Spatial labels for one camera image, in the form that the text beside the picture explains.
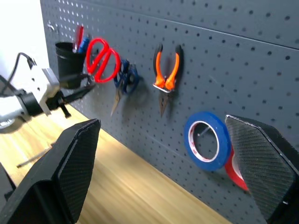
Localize silver straight peg hook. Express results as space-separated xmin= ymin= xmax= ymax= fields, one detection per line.
xmin=197 ymin=127 xmax=211 ymax=138

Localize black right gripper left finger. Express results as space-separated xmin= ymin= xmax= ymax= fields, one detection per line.
xmin=0 ymin=118 xmax=101 ymax=224

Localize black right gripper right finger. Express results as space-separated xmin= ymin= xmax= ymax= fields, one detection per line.
xmin=224 ymin=114 xmax=299 ymax=224

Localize black cup holder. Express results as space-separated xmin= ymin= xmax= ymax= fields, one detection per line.
xmin=55 ymin=42 xmax=86 ymax=90

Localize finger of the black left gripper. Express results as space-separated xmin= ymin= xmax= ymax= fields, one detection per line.
xmin=59 ymin=74 xmax=91 ymax=88
xmin=62 ymin=83 xmax=97 ymax=105

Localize grey perforated pegboard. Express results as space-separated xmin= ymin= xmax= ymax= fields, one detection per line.
xmin=39 ymin=0 xmax=299 ymax=224

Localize silver rectangular wire hook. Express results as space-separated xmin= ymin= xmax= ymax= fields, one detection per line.
xmin=152 ymin=83 xmax=176 ymax=94

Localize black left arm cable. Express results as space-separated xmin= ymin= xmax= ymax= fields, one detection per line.
xmin=0 ymin=52 xmax=36 ymax=97

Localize red tape roll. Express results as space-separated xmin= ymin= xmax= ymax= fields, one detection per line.
xmin=224 ymin=148 xmax=249 ymax=192

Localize blue handled screwdriver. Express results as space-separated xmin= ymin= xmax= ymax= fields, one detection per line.
xmin=78 ymin=36 xmax=91 ymax=54

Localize orange black needle-nose pliers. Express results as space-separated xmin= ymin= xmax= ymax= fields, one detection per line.
xmin=153 ymin=44 xmax=184 ymax=118

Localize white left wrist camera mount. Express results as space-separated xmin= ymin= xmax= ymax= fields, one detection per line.
xmin=30 ymin=65 xmax=61 ymax=116

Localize blue tape roll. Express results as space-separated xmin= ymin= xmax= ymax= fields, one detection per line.
xmin=184 ymin=111 xmax=232 ymax=172

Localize blue handled scissors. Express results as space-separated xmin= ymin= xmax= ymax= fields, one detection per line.
xmin=110 ymin=59 xmax=141 ymax=117

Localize red handled scissors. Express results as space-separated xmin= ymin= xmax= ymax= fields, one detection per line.
xmin=85 ymin=37 xmax=122 ymax=84

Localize red handled screwdriver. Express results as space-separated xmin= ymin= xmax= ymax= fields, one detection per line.
xmin=72 ymin=25 xmax=85 ymax=53

